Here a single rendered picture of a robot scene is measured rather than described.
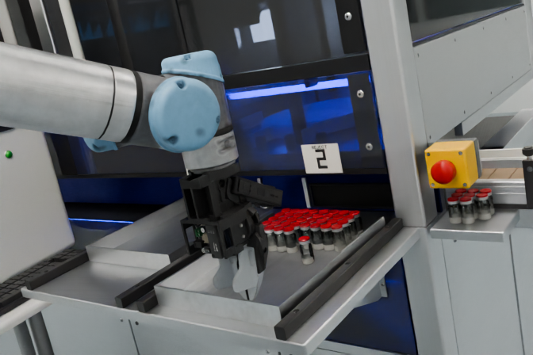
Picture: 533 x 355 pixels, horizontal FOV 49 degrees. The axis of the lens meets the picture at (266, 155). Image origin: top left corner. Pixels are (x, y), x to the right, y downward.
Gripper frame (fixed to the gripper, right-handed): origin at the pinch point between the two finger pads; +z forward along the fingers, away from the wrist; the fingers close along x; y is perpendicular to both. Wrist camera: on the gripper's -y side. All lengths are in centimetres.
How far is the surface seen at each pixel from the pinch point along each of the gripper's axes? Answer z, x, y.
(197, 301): 2.3, -10.5, 1.4
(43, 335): 35, -100, -18
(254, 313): 2.6, 1.0, 1.5
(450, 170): -7.9, 19.7, -32.6
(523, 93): 64, -80, -496
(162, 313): 4.4, -17.1, 3.2
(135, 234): 4, -54, -23
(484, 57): -20, 12, -83
